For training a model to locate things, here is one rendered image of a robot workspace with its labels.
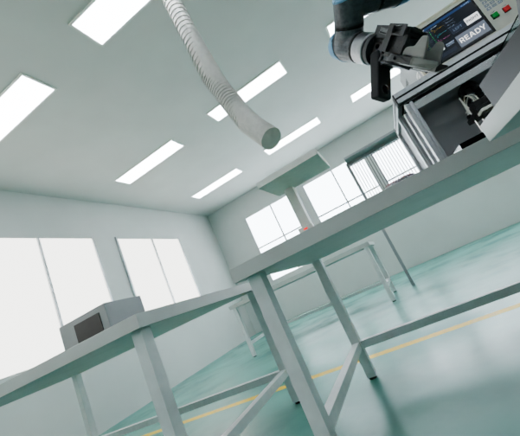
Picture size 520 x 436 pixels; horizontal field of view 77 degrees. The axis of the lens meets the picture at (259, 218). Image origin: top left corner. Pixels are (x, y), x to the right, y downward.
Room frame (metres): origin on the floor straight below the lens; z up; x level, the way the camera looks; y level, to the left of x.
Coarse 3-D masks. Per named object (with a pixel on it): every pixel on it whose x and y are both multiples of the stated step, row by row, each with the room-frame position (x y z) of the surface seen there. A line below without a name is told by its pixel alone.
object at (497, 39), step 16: (496, 32) 1.07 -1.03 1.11; (480, 48) 1.09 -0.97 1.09; (496, 48) 1.10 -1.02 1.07; (448, 64) 1.12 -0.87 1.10; (464, 64) 1.11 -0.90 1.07; (416, 80) 1.16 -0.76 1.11; (432, 80) 1.15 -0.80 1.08; (448, 80) 1.29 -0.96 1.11; (400, 96) 1.19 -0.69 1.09; (416, 96) 1.20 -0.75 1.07; (400, 112) 1.29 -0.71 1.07; (400, 128) 1.49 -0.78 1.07
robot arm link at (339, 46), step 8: (336, 32) 0.76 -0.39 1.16; (344, 32) 0.74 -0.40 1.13; (352, 32) 0.74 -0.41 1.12; (360, 32) 0.74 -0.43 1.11; (336, 40) 0.77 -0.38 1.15; (344, 40) 0.76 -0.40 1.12; (352, 40) 0.74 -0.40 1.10; (328, 48) 0.82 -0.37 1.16; (336, 48) 0.79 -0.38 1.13; (344, 48) 0.77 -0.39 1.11; (336, 56) 0.81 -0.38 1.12; (344, 56) 0.78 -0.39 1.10
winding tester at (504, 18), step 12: (456, 0) 1.10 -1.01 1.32; (480, 0) 1.08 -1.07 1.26; (492, 0) 1.07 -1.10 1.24; (504, 0) 1.07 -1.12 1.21; (516, 0) 1.06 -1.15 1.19; (444, 12) 1.12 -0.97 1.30; (480, 12) 1.09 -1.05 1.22; (492, 12) 1.08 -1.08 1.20; (504, 12) 1.07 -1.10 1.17; (516, 12) 1.06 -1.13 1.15; (420, 24) 1.15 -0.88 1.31; (492, 24) 1.09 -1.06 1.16; (504, 24) 1.08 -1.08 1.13; (468, 48) 1.12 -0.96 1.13; (444, 60) 1.15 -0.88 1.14; (408, 72) 1.33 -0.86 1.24; (420, 72) 1.19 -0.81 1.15; (408, 84) 1.44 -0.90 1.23
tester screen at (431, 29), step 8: (456, 8) 1.11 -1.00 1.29; (464, 8) 1.10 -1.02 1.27; (472, 8) 1.09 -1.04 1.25; (448, 16) 1.12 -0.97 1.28; (456, 16) 1.11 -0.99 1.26; (464, 16) 1.11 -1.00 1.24; (432, 24) 1.14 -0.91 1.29; (440, 24) 1.13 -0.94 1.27; (448, 24) 1.12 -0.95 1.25; (472, 24) 1.10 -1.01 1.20; (488, 24) 1.09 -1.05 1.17; (432, 32) 1.14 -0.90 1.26; (440, 32) 1.14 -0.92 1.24; (448, 32) 1.13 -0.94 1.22; (488, 32) 1.10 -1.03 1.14; (432, 40) 1.15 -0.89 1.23; (440, 40) 1.14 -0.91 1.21; (448, 40) 1.13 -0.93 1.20; (456, 40) 1.13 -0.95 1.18; (448, 48) 1.14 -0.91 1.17; (448, 56) 1.14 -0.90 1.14
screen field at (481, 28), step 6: (480, 24) 1.10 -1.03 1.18; (486, 24) 1.09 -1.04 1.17; (468, 30) 1.11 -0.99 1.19; (474, 30) 1.11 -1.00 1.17; (480, 30) 1.10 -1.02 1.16; (486, 30) 1.10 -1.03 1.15; (456, 36) 1.12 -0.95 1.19; (462, 36) 1.12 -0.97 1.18; (468, 36) 1.11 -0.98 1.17; (474, 36) 1.11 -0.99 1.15; (462, 42) 1.12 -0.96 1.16; (468, 42) 1.12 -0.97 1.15
